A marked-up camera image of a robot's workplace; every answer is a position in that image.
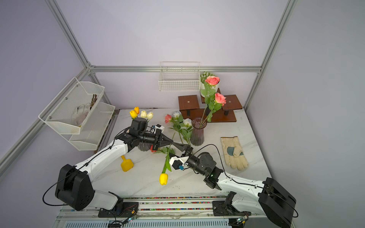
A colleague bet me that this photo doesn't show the aluminium frame post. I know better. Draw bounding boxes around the aluminium frame post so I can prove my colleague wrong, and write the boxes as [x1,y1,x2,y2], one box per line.
[45,0,91,69]
[244,0,297,112]

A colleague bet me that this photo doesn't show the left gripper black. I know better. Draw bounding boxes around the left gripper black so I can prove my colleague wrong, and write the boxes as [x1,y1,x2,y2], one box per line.
[139,129,174,151]

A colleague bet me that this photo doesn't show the white rose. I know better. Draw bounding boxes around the white rose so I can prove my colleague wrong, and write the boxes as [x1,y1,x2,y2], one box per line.
[181,118,193,145]
[173,111,182,119]

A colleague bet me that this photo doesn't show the brown wooden tiered stand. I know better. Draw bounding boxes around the brown wooden tiered stand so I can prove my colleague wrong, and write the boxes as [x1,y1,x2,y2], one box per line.
[178,87,243,123]

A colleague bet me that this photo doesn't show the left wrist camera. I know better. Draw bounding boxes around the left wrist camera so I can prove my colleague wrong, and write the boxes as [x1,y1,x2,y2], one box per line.
[150,124,164,133]

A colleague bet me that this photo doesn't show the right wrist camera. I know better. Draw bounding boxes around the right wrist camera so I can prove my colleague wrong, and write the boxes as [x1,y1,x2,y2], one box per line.
[169,156,189,171]

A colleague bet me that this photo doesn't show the yellow tulip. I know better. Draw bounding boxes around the yellow tulip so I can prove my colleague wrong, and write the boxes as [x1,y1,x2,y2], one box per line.
[129,110,138,119]
[158,145,175,185]

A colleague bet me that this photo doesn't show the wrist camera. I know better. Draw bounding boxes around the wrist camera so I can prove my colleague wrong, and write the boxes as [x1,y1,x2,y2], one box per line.
[150,124,164,133]
[169,156,189,171]

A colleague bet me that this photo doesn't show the orange tulip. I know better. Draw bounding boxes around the orange tulip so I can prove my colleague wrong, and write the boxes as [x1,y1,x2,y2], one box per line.
[134,106,140,114]

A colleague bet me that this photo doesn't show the white mesh two-tier shelf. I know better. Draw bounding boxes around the white mesh two-tier shelf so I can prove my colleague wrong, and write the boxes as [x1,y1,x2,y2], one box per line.
[39,78,115,151]

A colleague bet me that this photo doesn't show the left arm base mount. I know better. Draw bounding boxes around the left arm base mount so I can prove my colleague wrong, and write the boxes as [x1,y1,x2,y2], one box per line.
[98,201,139,219]

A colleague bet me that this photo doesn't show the potted green plant white pot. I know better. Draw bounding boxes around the potted green plant white pot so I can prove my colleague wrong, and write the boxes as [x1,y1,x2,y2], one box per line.
[200,72,221,92]

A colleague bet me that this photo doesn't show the wide purple glass vase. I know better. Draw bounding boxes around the wide purple glass vase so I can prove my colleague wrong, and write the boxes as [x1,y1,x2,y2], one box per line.
[138,142,152,152]

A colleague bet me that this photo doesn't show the aluminium frame back rail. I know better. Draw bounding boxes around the aluminium frame back rail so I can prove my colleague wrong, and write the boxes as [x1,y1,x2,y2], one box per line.
[89,66,262,73]

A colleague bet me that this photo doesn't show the beige glove with red trim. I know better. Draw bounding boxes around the beige glove with red trim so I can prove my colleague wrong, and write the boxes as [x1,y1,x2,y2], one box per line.
[221,137,249,171]

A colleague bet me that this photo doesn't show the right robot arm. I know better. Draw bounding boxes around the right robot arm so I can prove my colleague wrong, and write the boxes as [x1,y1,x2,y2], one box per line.
[169,145,298,228]

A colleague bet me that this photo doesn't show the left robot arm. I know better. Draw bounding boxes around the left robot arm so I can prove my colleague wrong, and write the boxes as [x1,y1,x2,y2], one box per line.
[55,117,192,214]

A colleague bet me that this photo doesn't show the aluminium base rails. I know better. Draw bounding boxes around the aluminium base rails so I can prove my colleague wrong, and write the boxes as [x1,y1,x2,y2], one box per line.
[53,195,277,228]

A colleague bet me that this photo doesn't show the items in mesh shelf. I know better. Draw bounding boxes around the items in mesh shelf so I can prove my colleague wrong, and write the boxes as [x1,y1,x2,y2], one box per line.
[71,94,98,127]

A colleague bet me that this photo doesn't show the pink rose flower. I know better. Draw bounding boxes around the pink rose flower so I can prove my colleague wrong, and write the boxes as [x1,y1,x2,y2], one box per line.
[205,93,226,122]
[164,113,184,144]
[201,86,217,121]

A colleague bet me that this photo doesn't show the tall purple ribbed glass vase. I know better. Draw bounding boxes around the tall purple ribbed glass vase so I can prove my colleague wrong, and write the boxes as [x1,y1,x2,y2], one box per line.
[190,117,207,146]

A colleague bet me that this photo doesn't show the yellow handled tool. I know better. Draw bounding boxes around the yellow handled tool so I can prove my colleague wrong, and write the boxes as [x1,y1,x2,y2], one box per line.
[121,155,134,172]

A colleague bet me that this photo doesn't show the cream white tulip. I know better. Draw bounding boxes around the cream white tulip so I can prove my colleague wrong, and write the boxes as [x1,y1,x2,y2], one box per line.
[140,110,147,119]

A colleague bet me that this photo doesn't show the red rose flower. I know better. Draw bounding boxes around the red rose flower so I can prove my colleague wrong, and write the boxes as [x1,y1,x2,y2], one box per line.
[151,146,171,154]

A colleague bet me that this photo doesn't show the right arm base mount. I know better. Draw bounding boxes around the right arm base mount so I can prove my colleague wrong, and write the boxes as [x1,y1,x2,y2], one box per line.
[212,192,252,216]

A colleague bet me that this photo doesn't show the aluminium frame post left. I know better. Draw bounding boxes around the aluminium frame post left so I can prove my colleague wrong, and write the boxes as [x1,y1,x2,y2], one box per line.
[45,0,91,69]

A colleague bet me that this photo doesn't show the aluminium frame post right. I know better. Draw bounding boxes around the aluminium frame post right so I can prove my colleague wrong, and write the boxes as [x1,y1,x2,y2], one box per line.
[244,0,297,112]

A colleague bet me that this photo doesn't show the white wire wall basket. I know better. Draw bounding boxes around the white wire wall basket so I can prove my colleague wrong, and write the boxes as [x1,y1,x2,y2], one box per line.
[158,61,201,92]

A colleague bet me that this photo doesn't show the black cable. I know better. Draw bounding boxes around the black cable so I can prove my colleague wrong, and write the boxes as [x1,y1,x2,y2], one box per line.
[193,143,299,219]

